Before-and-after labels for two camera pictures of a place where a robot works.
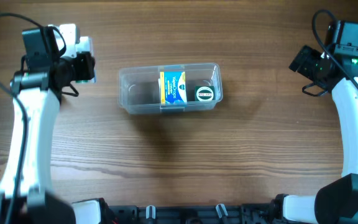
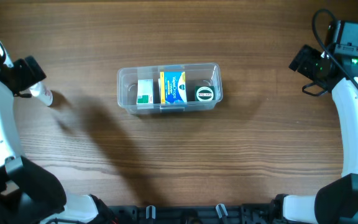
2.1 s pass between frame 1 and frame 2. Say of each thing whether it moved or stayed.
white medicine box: stayed
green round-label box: stayed
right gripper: stayed
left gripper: moved
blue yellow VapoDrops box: stayed
